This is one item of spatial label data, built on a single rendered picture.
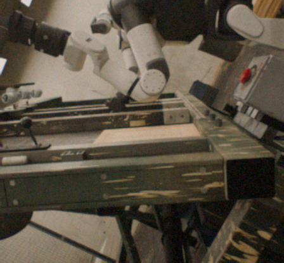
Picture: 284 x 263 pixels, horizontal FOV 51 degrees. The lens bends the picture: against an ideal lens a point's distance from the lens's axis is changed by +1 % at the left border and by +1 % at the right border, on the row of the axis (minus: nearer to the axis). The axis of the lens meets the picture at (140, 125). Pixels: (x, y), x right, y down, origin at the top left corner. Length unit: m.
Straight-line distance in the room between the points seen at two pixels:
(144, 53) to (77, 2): 5.96
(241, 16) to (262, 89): 0.52
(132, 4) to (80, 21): 5.78
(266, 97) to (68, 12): 6.30
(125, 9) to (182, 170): 0.54
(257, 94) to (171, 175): 0.28
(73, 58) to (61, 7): 5.96
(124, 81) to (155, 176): 0.32
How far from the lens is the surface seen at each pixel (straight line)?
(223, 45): 5.55
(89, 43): 0.94
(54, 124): 1.57
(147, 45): 0.95
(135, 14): 0.99
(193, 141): 0.98
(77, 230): 7.33
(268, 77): 0.74
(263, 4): 4.35
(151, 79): 0.90
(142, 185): 0.76
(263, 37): 1.23
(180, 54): 6.54
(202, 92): 5.51
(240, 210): 0.84
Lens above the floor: 1.14
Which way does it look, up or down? 2 degrees down
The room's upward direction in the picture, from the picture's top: 64 degrees counter-clockwise
